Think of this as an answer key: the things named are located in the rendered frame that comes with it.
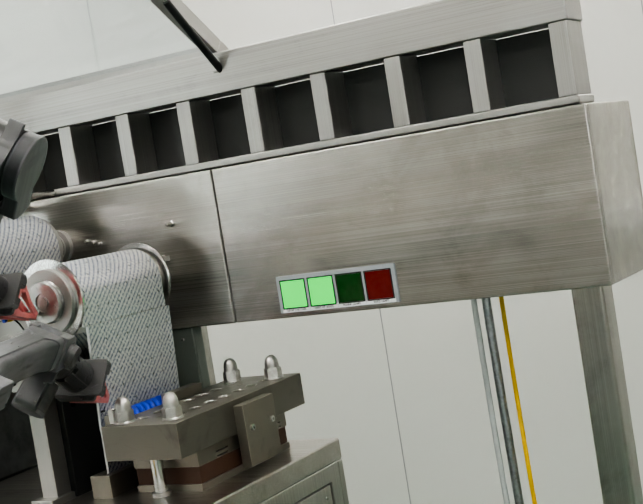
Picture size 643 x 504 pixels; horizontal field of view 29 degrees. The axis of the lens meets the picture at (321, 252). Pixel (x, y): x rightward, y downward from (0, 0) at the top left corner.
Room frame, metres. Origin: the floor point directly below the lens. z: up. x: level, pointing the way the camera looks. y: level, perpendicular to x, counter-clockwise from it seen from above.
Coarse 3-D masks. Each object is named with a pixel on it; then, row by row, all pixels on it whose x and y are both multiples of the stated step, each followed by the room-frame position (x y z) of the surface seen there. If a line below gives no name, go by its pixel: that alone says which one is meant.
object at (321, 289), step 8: (312, 280) 2.30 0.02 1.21; (320, 280) 2.29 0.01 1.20; (328, 280) 2.28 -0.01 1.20; (312, 288) 2.30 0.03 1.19; (320, 288) 2.29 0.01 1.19; (328, 288) 2.28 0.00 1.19; (312, 296) 2.30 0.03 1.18; (320, 296) 2.29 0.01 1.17; (328, 296) 2.28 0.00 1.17; (312, 304) 2.30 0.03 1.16; (320, 304) 2.29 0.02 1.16
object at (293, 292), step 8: (296, 280) 2.31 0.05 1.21; (288, 288) 2.33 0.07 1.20; (296, 288) 2.32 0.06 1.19; (304, 288) 2.31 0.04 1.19; (288, 296) 2.33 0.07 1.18; (296, 296) 2.32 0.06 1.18; (304, 296) 2.31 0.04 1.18; (288, 304) 2.33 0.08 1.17; (296, 304) 2.32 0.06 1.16; (304, 304) 2.31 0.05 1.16
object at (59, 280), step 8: (40, 272) 2.19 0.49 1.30; (48, 272) 2.18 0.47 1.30; (56, 272) 2.18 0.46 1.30; (32, 280) 2.20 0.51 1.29; (40, 280) 2.19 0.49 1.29; (48, 280) 2.18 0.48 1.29; (56, 280) 2.17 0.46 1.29; (64, 280) 2.17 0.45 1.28; (64, 288) 2.17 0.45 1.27; (64, 296) 2.17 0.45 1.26; (72, 296) 2.16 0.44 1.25; (24, 304) 2.22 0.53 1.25; (64, 304) 2.17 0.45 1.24; (72, 304) 2.16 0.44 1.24; (64, 312) 2.17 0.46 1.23; (72, 312) 2.16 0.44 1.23; (32, 320) 2.21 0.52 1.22; (64, 320) 2.17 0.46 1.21; (72, 320) 2.17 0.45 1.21; (56, 328) 2.18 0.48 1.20; (64, 328) 2.18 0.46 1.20
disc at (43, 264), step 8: (40, 264) 2.20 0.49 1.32; (48, 264) 2.19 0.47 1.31; (56, 264) 2.18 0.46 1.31; (32, 272) 2.21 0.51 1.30; (64, 272) 2.18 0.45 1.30; (72, 272) 2.17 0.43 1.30; (72, 280) 2.17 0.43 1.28; (72, 288) 2.17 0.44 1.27; (80, 288) 2.16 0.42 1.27; (80, 296) 2.16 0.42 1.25; (80, 304) 2.16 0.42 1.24; (80, 312) 2.16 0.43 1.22; (80, 320) 2.17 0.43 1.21; (72, 328) 2.18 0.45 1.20
